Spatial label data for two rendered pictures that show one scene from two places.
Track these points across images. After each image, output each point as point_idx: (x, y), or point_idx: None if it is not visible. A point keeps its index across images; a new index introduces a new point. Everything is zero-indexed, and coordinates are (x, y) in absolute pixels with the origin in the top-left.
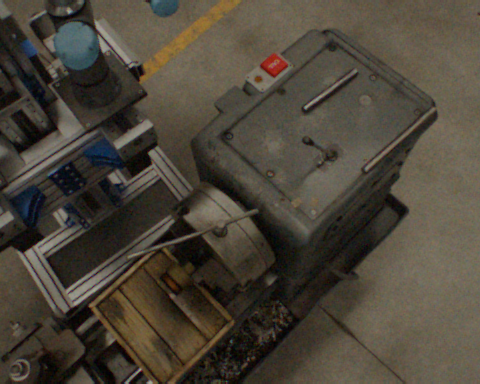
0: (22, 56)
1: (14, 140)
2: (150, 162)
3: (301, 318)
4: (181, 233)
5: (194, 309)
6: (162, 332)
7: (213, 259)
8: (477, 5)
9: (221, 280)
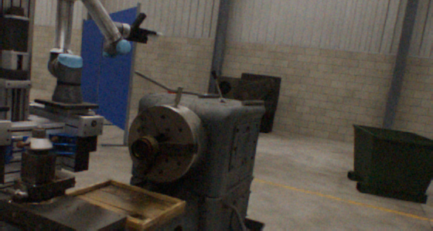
0: (29, 69)
1: (3, 115)
2: (87, 165)
3: None
4: (148, 116)
5: (149, 202)
6: (127, 208)
7: (168, 140)
8: None
9: (178, 143)
